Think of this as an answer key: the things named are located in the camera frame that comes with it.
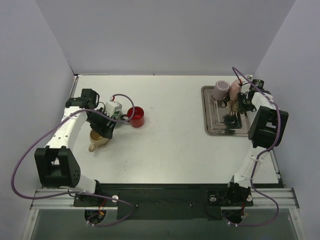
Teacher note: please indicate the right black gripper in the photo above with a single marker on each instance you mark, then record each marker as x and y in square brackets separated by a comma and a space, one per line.
[241, 100]

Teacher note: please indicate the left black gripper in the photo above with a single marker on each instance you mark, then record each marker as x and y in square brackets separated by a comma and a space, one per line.
[106, 126]

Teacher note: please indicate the beige round mug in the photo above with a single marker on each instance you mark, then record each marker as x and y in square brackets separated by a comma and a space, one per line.
[96, 141]

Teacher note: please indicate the green speckled mug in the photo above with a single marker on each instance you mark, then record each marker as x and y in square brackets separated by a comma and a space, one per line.
[117, 116]

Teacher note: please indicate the purple mug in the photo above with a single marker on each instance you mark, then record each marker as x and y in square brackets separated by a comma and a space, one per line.
[220, 90]

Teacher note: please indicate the red mug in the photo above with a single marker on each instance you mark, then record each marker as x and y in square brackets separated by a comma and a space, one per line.
[138, 118]

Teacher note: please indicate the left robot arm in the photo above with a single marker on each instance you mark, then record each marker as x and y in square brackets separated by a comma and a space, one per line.
[56, 164]

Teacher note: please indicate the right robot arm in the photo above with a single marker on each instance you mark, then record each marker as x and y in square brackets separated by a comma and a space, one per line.
[265, 133]

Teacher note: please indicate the pink faceted mug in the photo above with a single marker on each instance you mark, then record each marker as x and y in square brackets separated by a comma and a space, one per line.
[234, 89]

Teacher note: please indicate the gold cup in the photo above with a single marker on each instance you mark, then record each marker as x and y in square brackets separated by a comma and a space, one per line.
[235, 106]

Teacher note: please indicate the metal tray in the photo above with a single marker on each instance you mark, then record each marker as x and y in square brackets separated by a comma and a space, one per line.
[220, 120]

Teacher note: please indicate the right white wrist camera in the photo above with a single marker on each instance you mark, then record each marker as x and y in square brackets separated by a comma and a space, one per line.
[245, 86]

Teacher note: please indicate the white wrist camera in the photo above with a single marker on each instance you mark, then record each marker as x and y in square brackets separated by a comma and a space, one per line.
[245, 86]
[111, 107]

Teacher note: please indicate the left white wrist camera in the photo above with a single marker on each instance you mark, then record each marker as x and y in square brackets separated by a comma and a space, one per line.
[111, 107]

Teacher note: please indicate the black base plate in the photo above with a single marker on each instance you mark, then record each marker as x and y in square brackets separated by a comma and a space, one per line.
[173, 201]

